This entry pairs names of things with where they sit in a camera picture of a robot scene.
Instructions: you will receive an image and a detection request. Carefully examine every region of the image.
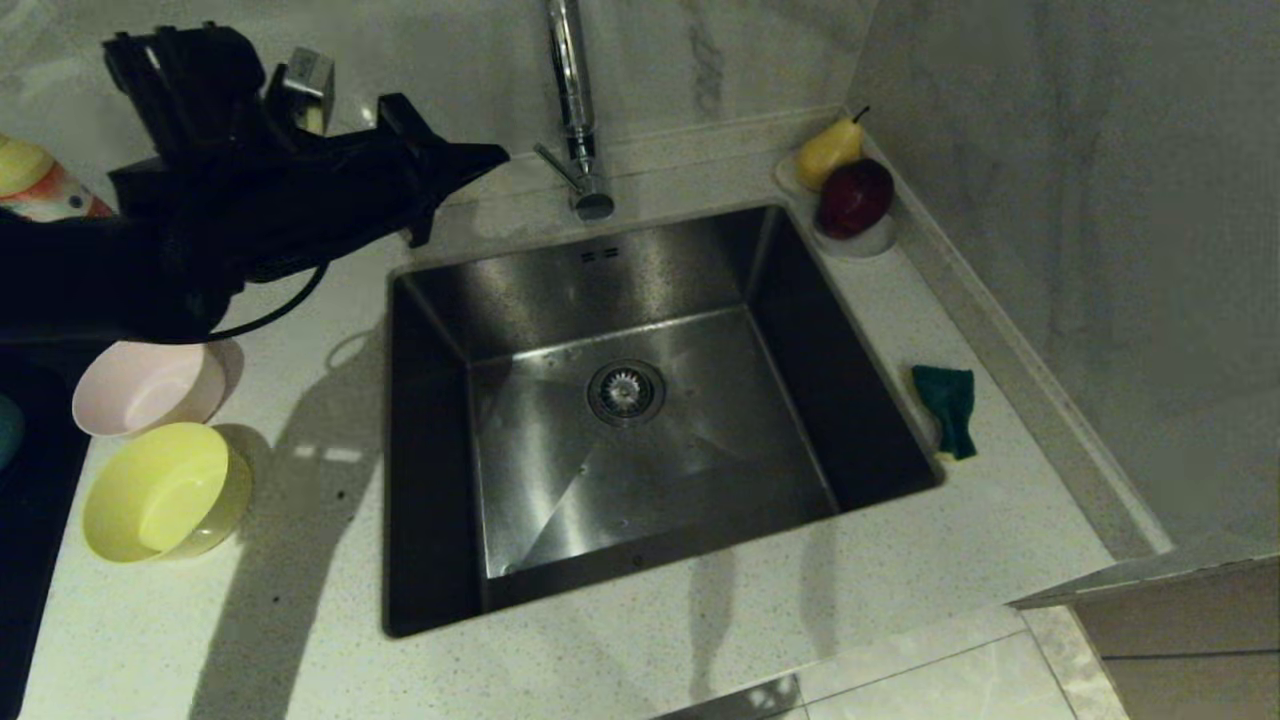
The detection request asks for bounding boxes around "chrome faucet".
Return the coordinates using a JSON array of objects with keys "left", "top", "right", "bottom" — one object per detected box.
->
[{"left": 530, "top": 0, "right": 616, "bottom": 223}]

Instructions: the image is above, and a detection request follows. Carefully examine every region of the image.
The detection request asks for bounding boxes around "pink plastic bowl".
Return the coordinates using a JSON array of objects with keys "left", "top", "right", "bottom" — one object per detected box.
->
[{"left": 72, "top": 340, "right": 241, "bottom": 439}]

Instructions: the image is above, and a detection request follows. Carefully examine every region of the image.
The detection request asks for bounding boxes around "yellow-capped dish soap bottle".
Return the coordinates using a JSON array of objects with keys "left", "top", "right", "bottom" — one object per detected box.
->
[{"left": 0, "top": 135, "right": 113, "bottom": 223}]

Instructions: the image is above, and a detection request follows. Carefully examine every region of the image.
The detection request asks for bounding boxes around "yellow plastic bowl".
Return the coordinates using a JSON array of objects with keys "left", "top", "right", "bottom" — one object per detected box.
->
[{"left": 83, "top": 422, "right": 253, "bottom": 563}]

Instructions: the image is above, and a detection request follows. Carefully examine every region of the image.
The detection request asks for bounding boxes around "blue plastic bowl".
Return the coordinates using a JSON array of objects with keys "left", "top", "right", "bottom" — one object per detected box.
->
[{"left": 0, "top": 395, "right": 26, "bottom": 471}]

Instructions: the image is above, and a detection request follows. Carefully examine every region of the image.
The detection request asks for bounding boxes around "green and yellow sponge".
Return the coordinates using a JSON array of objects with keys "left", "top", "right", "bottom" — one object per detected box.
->
[{"left": 911, "top": 365, "right": 976, "bottom": 461}]

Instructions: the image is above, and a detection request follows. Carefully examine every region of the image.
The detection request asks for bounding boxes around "round metal sink drain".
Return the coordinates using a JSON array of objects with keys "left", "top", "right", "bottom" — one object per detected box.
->
[{"left": 588, "top": 360, "right": 667, "bottom": 429}]

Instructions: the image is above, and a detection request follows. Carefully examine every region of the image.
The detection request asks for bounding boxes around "stainless steel sink basin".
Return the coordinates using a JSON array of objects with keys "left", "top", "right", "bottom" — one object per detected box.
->
[{"left": 384, "top": 205, "right": 943, "bottom": 638}]

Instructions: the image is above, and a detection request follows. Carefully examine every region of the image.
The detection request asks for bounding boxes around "yellow pear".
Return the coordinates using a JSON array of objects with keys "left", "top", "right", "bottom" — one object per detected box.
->
[{"left": 796, "top": 107, "right": 871, "bottom": 193}]

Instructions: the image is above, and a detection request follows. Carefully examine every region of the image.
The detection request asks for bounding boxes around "dark red apple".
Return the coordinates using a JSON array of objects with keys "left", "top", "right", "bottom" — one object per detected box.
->
[{"left": 816, "top": 159, "right": 896, "bottom": 241}]

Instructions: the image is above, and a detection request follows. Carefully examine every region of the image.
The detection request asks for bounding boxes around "small white fruit dish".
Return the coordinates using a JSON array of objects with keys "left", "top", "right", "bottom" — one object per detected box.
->
[{"left": 775, "top": 150, "right": 899, "bottom": 262}]

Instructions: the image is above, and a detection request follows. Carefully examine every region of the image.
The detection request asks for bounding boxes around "black induction cooktop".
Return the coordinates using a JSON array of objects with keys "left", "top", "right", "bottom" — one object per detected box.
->
[{"left": 0, "top": 345, "right": 91, "bottom": 720}]

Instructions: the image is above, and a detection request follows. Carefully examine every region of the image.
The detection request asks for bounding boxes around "beige cabinet front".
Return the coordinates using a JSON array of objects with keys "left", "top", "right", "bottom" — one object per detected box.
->
[{"left": 1005, "top": 555, "right": 1280, "bottom": 720}]

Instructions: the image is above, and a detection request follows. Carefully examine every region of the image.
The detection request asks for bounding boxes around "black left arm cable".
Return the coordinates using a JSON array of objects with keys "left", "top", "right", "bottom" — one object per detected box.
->
[{"left": 205, "top": 262, "right": 329, "bottom": 343}]

